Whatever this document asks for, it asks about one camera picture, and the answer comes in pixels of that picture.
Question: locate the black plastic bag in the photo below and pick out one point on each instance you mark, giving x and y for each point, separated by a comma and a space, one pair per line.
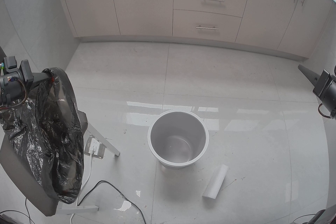
57, 133

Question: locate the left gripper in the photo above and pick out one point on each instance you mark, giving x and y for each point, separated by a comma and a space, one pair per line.
11, 89

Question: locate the beige cabinet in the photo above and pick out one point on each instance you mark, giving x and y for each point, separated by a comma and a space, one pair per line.
147, 2

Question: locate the grey seat white chair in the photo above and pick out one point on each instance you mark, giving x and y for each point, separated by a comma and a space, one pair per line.
23, 165

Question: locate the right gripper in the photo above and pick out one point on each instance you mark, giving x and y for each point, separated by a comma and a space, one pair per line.
329, 89

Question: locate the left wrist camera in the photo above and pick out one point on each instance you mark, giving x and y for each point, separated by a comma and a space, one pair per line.
10, 64

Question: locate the white foam roll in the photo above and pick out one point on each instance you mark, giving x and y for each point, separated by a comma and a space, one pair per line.
215, 182

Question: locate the white trash bin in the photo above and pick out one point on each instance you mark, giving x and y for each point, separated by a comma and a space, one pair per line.
178, 139

